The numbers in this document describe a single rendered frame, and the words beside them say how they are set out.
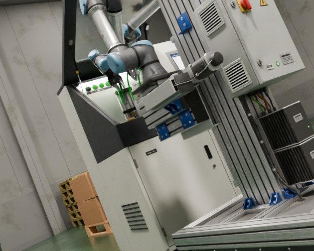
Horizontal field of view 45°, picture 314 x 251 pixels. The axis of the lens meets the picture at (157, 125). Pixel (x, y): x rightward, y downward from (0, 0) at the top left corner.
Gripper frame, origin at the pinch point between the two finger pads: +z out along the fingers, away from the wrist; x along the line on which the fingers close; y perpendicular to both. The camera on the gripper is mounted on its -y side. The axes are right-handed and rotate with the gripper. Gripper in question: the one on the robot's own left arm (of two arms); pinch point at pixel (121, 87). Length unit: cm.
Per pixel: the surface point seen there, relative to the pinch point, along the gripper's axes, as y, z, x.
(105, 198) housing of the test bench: 14, 64, -66
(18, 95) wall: -623, 205, -267
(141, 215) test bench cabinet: 64, 50, -38
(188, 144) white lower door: 39, 46, 15
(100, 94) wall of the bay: -34.5, 13.0, -20.0
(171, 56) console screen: -45, 30, 45
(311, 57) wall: -601, 646, 428
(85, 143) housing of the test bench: -14, 29, -53
